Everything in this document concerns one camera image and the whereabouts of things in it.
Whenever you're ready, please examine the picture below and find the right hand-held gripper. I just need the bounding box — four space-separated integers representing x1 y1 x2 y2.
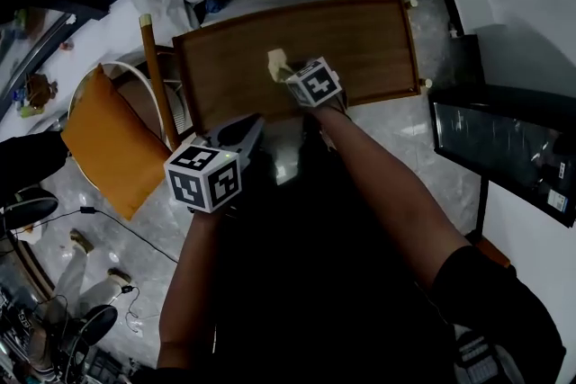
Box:
277 56 343 110

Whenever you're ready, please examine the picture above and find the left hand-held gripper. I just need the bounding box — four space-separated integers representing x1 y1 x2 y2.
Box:
163 112 266 215

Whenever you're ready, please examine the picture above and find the pale yellow cloth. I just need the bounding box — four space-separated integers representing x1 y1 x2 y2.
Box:
266 48 292 83

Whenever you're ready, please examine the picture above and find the person's left forearm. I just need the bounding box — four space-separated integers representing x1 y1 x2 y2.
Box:
156 209 224 370

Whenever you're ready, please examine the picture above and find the person's right forearm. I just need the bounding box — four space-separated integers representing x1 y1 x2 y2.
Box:
310 103 472 289

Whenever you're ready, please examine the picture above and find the black glass-door cabinet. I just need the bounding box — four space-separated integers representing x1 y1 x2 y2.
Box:
427 83 576 229

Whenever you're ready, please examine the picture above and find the round white chair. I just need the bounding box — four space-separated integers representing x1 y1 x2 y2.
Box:
67 60 185 194

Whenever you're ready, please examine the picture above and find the orange cushion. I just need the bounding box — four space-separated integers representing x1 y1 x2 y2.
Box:
60 63 175 221

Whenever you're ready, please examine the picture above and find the person's black clothing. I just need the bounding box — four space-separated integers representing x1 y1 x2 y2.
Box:
134 114 567 384

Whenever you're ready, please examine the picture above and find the small brown bag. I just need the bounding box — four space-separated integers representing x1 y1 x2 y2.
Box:
24 73 59 109

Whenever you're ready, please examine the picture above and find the black office chair seat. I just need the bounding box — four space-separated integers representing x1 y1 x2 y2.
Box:
2 186 60 231

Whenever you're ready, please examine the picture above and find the black round stool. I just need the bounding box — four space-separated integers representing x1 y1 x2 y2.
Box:
62 304 120 350

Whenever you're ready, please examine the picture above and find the orange chair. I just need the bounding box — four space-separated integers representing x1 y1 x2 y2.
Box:
474 236 512 269

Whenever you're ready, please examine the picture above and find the wooden shelf with clutter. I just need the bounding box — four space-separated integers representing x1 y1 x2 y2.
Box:
0 282 136 384

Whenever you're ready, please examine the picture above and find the grey striped shoulder strap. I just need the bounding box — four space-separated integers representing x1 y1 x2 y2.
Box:
452 327 509 384

